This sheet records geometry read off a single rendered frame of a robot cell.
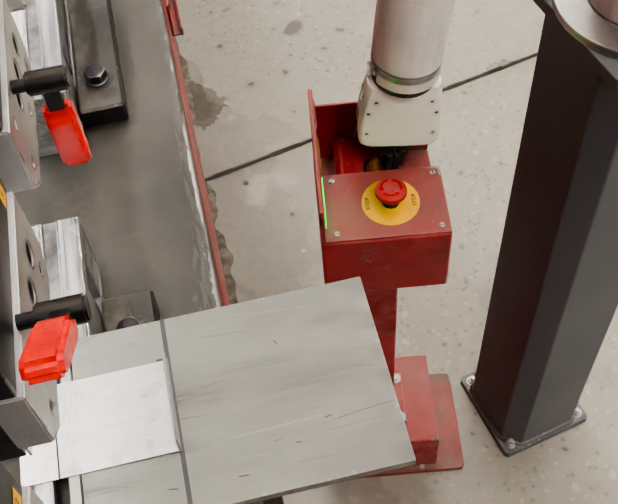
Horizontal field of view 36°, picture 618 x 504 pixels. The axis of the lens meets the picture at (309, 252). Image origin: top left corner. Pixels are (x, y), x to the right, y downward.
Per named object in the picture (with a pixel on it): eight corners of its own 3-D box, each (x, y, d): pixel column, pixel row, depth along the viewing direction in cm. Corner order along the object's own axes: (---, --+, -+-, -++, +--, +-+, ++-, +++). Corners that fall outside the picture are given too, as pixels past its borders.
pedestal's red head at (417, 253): (447, 285, 124) (457, 201, 109) (325, 295, 124) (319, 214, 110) (426, 167, 136) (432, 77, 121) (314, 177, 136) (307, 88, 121)
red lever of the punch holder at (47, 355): (67, 348, 46) (85, 288, 55) (-17, 367, 46) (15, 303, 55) (76, 382, 47) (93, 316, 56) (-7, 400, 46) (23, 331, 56)
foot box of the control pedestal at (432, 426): (464, 469, 179) (470, 444, 169) (332, 480, 179) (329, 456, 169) (448, 374, 190) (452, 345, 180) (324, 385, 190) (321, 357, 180)
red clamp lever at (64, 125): (98, 165, 74) (65, 76, 66) (46, 175, 74) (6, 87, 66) (96, 148, 75) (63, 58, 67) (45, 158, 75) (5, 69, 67)
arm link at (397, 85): (371, 80, 108) (368, 99, 110) (448, 78, 108) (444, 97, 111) (363, 29, 112) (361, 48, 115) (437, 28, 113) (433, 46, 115)
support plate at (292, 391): (416, 465, 76) (416, 460, 75) (90, 542, 74) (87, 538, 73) (360, 281, 86) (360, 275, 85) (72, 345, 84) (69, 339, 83)
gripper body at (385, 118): (365, 91, 110) (358, 154, 119) (452, 88, 110) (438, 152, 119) (358, 45, 114) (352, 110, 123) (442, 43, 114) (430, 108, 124)
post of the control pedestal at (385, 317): (393, 412, 173) (400, 243, 128) (363, 415, 173) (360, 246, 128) (389, 386, 176) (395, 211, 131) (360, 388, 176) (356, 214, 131)
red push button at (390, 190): (408, 216, 117) (409, 198, 114) (376, 219, 117) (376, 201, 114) (404, 191, 119) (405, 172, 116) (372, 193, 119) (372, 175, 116)
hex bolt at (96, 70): (109, 84, 114) (106, 74, 113) (86, 88, 114) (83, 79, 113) (107, 68, 116) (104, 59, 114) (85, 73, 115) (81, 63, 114)
